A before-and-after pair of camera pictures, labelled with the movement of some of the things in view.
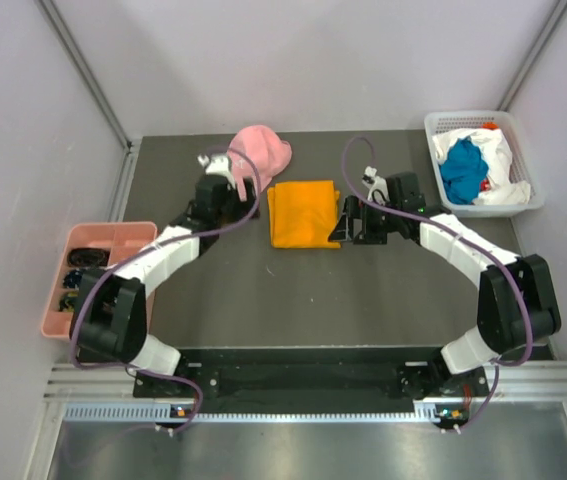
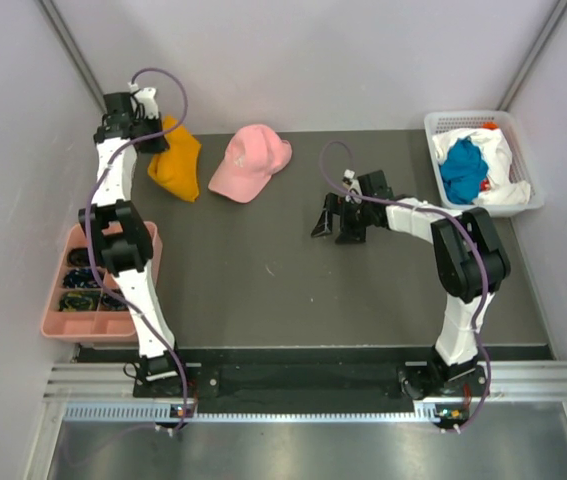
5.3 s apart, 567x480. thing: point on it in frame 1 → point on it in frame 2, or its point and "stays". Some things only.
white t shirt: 504,188 stays
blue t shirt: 463,171 stays
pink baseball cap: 269,154 stays
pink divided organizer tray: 89,248 stays
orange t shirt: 303,214 → 176,167
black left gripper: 244,209 → 160,144
